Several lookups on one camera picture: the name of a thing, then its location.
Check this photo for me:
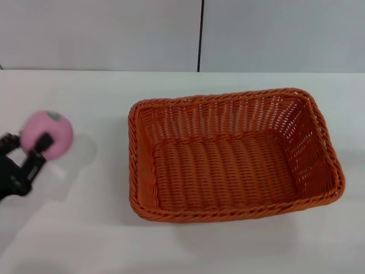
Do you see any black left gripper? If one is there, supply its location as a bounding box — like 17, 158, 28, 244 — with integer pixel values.
0, 132, 54, 203

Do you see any pink plush peach toy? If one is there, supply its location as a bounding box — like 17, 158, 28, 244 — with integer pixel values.
20, 110, 74, 160

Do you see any orange woven plastic basket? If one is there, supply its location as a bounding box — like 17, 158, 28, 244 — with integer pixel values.
127, 87, 347, 225

